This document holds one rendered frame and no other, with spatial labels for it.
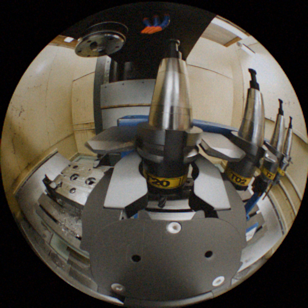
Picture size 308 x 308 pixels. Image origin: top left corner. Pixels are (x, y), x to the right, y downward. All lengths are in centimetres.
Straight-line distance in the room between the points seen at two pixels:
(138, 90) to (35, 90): 112
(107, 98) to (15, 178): 115
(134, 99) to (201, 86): 72
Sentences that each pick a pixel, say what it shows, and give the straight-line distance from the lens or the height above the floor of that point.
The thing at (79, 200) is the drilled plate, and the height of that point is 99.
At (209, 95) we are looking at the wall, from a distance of 119.
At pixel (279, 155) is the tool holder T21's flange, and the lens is 22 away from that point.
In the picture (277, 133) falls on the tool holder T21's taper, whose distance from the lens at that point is 23.
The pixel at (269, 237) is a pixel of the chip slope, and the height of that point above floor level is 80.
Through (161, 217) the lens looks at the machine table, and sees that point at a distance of 40.
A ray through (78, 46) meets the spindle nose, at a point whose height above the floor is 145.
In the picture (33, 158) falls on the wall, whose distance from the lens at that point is 125.
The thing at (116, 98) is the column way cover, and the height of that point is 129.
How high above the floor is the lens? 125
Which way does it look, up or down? 28 degrees down
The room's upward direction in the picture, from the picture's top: 2 degrees clockwise
